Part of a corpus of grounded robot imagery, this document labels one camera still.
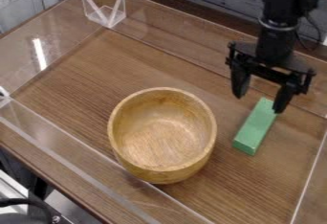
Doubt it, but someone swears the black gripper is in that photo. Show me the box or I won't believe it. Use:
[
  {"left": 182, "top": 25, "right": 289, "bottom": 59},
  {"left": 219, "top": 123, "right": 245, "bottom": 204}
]
[{"left": 225, "top": 41, "right": 316, "bottom": 114}]

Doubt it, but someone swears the green rectangular block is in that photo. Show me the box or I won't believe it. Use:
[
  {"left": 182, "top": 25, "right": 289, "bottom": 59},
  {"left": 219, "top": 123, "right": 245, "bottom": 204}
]
[{"left": 232, "top": 98, "right": 276, "bottom": 155}]

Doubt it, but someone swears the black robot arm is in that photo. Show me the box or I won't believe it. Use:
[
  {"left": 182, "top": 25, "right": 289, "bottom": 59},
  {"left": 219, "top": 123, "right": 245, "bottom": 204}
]
[{"left": 225, "top": 0, "right": 319, "bottom": 114}]

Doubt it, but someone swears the brown wooden bowl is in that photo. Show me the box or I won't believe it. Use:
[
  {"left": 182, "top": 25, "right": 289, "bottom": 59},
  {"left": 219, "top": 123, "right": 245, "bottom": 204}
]
[{"left": 106, "top": 87, "right": 217, "bottom": 185}]

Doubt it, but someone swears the clear acrylic tray enclosure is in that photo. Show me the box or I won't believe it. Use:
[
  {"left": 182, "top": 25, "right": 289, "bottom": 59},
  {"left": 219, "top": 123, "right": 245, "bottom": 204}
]
[{"left": 0, "top": 0, "right": 327, "bottom": 224}]

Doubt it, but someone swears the clear acrylic corner bracket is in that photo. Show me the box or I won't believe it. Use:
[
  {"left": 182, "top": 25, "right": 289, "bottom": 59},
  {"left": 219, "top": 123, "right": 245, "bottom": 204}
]
[{"left": 81, "top": 0, "right": 126, "bottom": 29}]

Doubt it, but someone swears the black cable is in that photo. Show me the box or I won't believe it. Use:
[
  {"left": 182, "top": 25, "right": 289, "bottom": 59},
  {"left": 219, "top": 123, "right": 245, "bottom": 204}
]
[{"left": 0, "top": 197, "right": 54, "bottom": 224}]

